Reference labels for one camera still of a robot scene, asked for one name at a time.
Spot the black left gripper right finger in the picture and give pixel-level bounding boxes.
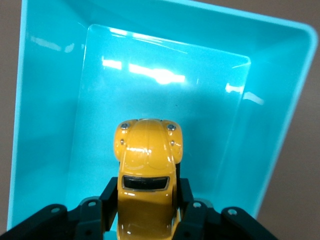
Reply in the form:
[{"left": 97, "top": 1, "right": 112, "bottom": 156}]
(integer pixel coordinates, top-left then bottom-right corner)
[{"left": 172, "top": 176, "right": 279, "bottom": 240}]

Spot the turquoise plastic bin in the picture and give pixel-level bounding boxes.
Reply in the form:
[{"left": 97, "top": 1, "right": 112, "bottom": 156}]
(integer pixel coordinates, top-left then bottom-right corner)
[{"left": 6, "top": 0, "right": 319, "bottom": 240}]

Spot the yellow beetle toy car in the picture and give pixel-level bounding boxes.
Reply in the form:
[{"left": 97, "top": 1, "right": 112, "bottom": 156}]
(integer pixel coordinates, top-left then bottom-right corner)
[{"left": 113, "top": 117, "right": 184, "bottom": 240}]

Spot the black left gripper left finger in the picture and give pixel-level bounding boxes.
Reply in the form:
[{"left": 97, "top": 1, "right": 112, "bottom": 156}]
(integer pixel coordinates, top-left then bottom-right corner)
[{"left": 0, "top": 176, "right": 119, "bottom": 240}]

